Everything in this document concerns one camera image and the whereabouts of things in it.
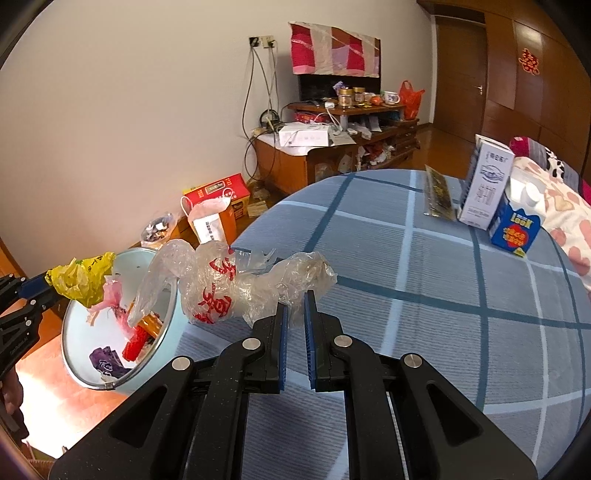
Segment yellow plastic bag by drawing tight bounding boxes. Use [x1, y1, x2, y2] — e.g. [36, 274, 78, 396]
[44, 252, 116, 308]

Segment clear plastic bag red print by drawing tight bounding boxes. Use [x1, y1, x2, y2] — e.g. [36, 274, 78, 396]
[127, 240, 338, 327]

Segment light blue trash bin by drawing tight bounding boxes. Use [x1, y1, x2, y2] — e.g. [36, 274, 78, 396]
[60, 247, 188, 396]

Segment person left hand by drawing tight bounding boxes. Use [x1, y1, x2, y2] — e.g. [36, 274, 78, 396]
[1, 368, 29, 442]

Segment purple wrapper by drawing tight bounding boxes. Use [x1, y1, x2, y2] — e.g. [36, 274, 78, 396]
[89, 346, 131, 379]

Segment orange white snack packet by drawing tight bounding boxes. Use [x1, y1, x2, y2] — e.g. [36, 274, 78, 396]
[137, 312, 162, 339]

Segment red yarn bundle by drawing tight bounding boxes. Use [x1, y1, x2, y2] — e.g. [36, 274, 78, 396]
[122, 326, 153, 362]

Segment clear bag of wrappers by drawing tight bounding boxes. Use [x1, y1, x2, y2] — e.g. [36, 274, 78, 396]
[140, 212, 176, 250]

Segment white orange paper bag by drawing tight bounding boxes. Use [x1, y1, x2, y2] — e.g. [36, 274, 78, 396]
[186, 197, 238, 245]

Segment red cardboard box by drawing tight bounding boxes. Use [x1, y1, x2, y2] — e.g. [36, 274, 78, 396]
[180, 173, 250, 219]

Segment dark patterned flat packet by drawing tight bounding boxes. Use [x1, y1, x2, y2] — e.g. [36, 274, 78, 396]
[424, 166, 457, 221]

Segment white box on cabinet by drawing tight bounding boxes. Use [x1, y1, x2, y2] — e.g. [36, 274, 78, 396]
[279, 122, 331, 147]

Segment blue tissue box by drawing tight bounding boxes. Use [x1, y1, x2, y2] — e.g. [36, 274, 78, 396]
[488, 168, 546, 257]

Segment wooden tv cabinet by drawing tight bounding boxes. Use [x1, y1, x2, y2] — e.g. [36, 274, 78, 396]
[253, 102, 420, 195]

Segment white tall carton box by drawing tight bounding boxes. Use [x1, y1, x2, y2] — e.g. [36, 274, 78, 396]
[458, 134, 515, 230]

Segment white mug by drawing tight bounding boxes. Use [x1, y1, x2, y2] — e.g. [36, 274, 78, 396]
[382, 91, 401, 106]

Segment heart pattern quilt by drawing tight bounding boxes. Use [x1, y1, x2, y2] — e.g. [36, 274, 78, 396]
[509, 136, 590, 292]

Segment orange bag on cabinet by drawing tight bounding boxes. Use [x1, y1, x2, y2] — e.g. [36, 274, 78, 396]
[399, 80, 425, 121]

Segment cloth covered television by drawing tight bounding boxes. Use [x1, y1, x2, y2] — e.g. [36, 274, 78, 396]
[290, 22, 382, 101]

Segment wooden door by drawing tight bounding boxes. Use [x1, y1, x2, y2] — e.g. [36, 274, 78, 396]
[434, 17, 487, 142]

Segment wooden wardrobe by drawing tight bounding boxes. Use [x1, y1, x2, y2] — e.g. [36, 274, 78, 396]
[417, 0, 591, 186]

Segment red double happiness decal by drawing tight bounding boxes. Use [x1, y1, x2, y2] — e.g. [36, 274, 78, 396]
[518, 47, 540, 76]

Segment white cables on wall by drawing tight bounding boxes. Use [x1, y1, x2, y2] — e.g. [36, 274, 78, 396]
[240, 45, 283, 181]

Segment wall power outlet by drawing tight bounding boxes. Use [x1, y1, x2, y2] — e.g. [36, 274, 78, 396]
[249, 35, 276, 49]

